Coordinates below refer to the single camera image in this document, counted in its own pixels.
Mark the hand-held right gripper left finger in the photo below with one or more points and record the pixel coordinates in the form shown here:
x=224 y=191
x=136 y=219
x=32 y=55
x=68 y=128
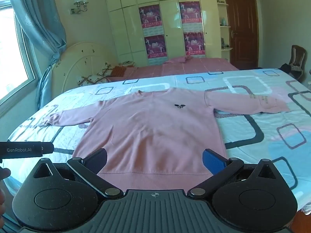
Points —
x=97 y=159

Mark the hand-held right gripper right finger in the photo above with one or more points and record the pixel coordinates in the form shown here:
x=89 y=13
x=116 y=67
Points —
x=214 y=160

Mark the pink sweatshirt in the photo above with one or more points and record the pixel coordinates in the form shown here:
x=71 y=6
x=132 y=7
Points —
x=150 y=131

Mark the dark clothes pile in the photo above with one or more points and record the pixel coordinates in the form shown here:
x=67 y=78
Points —
x=290 y=68

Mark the person's left hand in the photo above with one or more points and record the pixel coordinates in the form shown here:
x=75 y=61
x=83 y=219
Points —
x=3 y=172

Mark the patterned blue bed sheet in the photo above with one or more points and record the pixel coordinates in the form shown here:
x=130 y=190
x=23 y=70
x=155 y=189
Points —
x=262 y=136

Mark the floral white pillow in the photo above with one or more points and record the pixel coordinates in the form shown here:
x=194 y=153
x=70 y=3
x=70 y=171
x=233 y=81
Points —
x=94 y=77

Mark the orange striped cushion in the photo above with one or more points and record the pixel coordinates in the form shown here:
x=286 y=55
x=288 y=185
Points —
x=119 y=71

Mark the pink checked bed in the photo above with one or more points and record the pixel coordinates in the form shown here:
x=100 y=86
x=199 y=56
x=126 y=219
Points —
x=189 y=68

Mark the cream round headboard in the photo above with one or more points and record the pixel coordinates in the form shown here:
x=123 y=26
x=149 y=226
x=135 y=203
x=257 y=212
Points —
x=77 y=60

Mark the window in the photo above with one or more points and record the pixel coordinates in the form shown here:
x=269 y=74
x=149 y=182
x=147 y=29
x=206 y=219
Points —
x=12 y=48

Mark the white bedside item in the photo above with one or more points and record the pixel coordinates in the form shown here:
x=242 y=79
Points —
x=128 y=62

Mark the blue curtain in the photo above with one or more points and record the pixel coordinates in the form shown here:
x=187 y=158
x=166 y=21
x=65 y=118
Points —
x=41 y=19

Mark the cream corner shelf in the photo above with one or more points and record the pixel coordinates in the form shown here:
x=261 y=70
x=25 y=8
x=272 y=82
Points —
x=224 y=26

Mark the brown wooden door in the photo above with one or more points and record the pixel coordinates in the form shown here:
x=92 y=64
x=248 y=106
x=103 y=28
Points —
x=243 y=29

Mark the wooden chair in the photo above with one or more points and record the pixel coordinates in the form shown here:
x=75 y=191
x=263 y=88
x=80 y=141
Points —
x=297 y=54

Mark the cream wardrobe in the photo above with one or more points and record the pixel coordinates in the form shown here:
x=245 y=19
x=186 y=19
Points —
x=126 y=26

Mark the teal jar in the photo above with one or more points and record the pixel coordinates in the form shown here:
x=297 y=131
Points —
x=223 y=20

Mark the pink wall poster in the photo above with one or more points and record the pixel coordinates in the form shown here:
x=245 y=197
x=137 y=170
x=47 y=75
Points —
x=194 y=43
x=156 y=46
x=150 y=19
x=190 y=13

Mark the wall lamp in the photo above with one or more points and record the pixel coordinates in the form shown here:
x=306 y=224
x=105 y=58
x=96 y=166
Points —
x=81 y=1

